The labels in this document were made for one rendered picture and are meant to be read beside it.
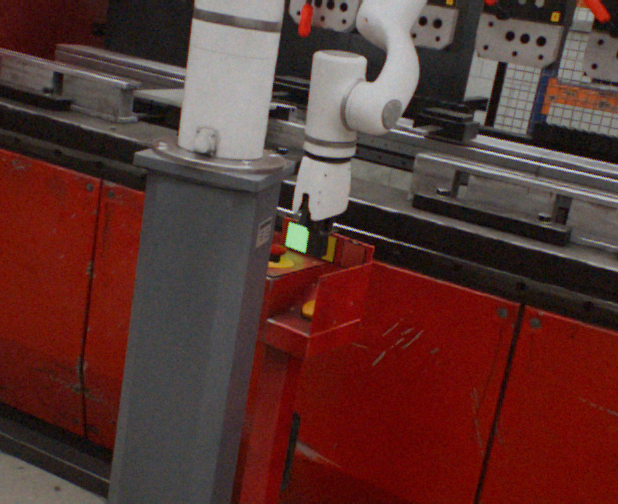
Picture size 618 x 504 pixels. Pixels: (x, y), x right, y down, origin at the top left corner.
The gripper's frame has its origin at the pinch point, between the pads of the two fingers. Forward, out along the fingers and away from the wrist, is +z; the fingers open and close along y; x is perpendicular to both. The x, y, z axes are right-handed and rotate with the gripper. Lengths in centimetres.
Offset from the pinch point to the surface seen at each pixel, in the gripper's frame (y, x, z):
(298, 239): -9.9, -11.0, 4.6
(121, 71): -50, -102, -7
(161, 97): -7.6, -45.5, -14.9
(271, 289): 5.4, -4.6, 8.5
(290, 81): -55, -50, -14
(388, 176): -412, -225, 109
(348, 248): -10.0, 0.0, 3.1
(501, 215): -36.0, 16.2, -2.7
